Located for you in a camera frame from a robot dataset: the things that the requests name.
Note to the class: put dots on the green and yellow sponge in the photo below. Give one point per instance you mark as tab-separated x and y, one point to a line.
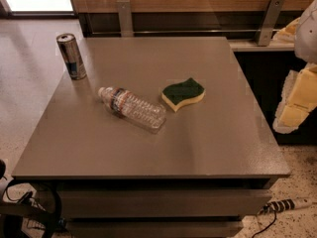
184	93

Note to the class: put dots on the left metal bracket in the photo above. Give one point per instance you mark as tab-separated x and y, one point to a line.
125	18

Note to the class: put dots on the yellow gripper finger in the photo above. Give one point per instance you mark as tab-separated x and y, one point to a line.
287	34
298	99

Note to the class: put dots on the clear plastic water bottle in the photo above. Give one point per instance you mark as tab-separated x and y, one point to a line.
133	108

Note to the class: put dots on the grey drawer cabinet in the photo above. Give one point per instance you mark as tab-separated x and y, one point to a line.
211	164

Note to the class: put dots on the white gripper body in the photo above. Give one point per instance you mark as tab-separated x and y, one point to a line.
307	34

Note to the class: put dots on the silver blue drink can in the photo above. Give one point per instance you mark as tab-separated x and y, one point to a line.
71	55

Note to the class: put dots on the right metal bracket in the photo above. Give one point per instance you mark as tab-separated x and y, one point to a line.
271	14

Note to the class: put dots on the white power strip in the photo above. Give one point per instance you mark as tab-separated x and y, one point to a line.
285	205

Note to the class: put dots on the metal bracket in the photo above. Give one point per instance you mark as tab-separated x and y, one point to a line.
271	14
125	18

